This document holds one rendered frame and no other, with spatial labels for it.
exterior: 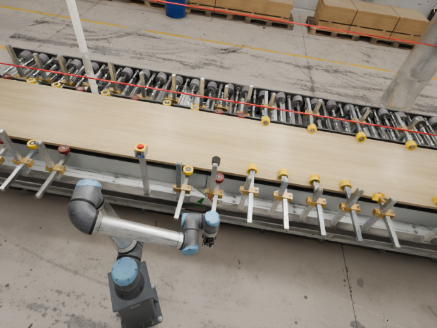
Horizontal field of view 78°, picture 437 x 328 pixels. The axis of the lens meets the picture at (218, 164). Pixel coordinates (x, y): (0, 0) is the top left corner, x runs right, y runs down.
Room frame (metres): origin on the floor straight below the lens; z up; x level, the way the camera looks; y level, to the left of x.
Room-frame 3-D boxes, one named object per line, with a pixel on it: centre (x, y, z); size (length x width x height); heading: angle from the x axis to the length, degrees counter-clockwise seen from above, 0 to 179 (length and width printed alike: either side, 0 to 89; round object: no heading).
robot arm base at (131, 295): (0.56, 0.46, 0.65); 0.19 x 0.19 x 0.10
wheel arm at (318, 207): (1.20, -0.77, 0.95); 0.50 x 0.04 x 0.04; 179
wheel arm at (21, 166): (1.20, 1.48, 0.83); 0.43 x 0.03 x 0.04; 179
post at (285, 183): (1.22, -0.48, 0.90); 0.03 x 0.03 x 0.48; 89
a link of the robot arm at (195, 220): (0.78, 0.10, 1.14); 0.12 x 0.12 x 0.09; 9
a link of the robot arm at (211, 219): (0.81, -0.01, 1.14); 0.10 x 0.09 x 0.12; 99
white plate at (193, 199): (1.21, 0.05, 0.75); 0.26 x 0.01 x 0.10; 89
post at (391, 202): (1.21, -1.23, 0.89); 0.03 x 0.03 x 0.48; 89
